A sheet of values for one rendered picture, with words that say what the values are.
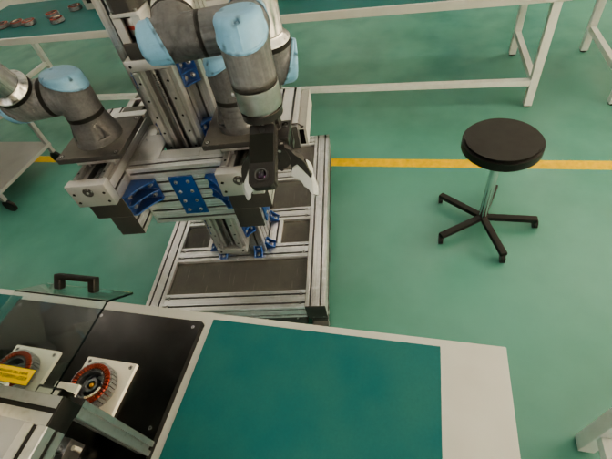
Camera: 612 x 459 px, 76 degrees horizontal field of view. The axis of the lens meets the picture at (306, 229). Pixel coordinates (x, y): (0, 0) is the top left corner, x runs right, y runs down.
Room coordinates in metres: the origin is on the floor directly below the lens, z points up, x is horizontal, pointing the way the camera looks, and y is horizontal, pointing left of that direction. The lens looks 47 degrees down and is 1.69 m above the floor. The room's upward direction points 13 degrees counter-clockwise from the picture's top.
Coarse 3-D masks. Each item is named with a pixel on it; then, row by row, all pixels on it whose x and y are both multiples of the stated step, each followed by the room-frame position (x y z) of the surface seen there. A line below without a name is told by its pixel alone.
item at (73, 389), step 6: (60, 384) 0.45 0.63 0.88; (66, 384) 0.44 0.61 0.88; (72, 384) 0.44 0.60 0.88; (78, 384) 0.44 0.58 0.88; (60, 390) 0.41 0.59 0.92; (66, 390) 0.43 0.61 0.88; (72, 390) 0.43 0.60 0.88; (78, 390) 0.43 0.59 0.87; (66, 396) 0.40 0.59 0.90; (72, 396) 0.41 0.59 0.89; (60, 450) 0.32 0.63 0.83
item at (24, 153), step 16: (32, 128) 2.90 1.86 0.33; (0, 144) 3.06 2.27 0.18; (16, 144) 2.99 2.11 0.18; (32, 144) 2.94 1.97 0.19; (48, 144) 2.90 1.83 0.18; (0, 160) 2.80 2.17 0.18; (16, 160) 2.74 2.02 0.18; (32, 160) 2.71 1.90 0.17; (0, 176) 2.58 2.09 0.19; (16, 176) 2.55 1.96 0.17; (0, 192) 2.39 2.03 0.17; (16, 208) 2.37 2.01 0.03
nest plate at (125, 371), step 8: (88, 360) 0.55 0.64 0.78; (96, 360) 0.55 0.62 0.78; (104, 360) 0.54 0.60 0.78; (120, 368) 0.51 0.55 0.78; (128, 368) 0.50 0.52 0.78; (136, 368) 0.50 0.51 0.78; (120, 376) 0.48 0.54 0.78; (128, 376) 0.48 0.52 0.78; (120, 384) 0.46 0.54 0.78; (128, 384) 0.46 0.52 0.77; (120, 392) 0.44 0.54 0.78; (112, 400) 0.43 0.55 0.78; (120, 400) 0.43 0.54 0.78; (104, 408) 0.41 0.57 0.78; (112, 408) 0.41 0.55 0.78
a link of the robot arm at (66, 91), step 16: (48, 80) 1.18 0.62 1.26; (64, 80) 1.18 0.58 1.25; (80, 80) 1.21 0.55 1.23; (48, 96) 1.18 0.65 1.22; (64, 96) 1.17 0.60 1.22; (80, 96) 1.18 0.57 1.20; (96, 96) 1.23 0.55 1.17; (48, 112) 1.18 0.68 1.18; (64, 112) 1.18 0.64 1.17; (80, 112) 1.17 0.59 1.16; (96, 112) 1.19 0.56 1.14
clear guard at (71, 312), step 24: (24, 288) 0.61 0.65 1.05; (48, 288) 0.60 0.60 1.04; (72, 288) 0.60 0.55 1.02; (0, 312) 0.54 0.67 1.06; (24, 312) 0.52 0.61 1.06; (48, 312) 0.51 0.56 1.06; (72, 312) 0.50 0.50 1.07; (96, 312) 0.48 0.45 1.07; (0, 336) 0.48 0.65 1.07; (24, 336) 0.47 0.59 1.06; (48, 336) 0.45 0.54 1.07; (72, 336) 0.44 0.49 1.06; (0, 360) 0.42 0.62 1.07; (24, 360) 0.41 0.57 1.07; (48, 360) 0.40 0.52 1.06; (72, 360) 0.39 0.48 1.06; (48, 384) 0.35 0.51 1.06
